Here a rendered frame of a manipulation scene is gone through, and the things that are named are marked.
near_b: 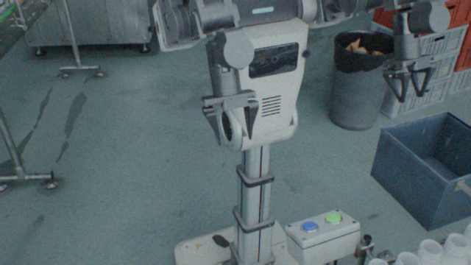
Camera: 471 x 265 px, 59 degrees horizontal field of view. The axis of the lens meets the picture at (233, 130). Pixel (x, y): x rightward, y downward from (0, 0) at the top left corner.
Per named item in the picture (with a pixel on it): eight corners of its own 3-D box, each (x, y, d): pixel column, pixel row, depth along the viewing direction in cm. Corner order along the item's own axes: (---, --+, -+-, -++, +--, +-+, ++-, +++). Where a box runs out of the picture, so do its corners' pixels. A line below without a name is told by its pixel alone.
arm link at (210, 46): (227, 34, 84) (200, 39, 82) (239, 32, 78) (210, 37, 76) (232, 69, 85) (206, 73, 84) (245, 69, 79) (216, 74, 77)
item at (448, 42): (405, 68, 298) (413, 40, 285) (364, 48, 327) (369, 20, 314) (461, 51, 322) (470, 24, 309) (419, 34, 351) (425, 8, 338)
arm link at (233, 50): (229, 2, 82) (188, 11, 80) (252, -7, 71) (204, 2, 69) (243, 62, 85) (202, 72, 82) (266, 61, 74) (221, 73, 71)
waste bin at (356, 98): (344, 140, 301) (359, 59, 264) (312, 110, 335) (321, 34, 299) (394, 127, 315) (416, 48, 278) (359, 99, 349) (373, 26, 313)
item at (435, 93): (391, 120, 323) (397, 95, 311) (355, 96, 353) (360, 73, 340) (444, 101, 347) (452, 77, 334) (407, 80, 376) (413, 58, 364)
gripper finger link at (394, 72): (428, 99, 97) (425, 59, 95) (406, 106, 94) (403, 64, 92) (404, 97, 103) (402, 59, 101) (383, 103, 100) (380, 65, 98)
